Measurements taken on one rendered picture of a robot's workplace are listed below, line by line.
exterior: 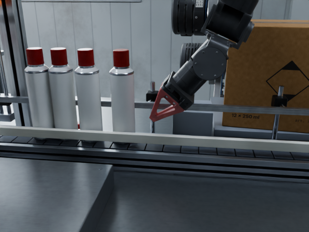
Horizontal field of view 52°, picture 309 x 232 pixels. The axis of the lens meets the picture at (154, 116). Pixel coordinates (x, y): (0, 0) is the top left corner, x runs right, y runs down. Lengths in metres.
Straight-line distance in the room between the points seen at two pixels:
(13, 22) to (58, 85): 0.25
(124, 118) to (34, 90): 0.20
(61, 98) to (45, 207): 0.26
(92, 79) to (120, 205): 0.26
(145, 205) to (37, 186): 0.19
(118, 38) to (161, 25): 0.45
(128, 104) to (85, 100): 0.09
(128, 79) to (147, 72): 2.58
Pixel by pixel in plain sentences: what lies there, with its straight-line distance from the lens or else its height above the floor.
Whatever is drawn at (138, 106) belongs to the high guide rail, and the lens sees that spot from 0.73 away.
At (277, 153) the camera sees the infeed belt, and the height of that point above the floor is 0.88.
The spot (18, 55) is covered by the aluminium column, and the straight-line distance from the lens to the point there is 0.90.
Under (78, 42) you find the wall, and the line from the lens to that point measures 3.43.
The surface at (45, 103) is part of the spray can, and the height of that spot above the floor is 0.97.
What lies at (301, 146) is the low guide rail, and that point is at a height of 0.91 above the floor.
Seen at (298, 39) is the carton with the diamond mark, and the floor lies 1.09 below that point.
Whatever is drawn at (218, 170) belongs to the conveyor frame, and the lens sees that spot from 0.68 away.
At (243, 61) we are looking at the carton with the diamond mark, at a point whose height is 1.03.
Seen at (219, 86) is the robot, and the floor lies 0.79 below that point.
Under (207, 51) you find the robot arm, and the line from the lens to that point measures 0.55.
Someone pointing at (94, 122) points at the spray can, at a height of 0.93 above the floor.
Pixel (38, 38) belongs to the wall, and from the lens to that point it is 3.64.
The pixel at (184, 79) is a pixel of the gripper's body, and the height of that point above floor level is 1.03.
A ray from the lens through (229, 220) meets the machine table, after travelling 0.59.
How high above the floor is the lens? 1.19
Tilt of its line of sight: 21 degrees down
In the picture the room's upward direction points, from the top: straight up
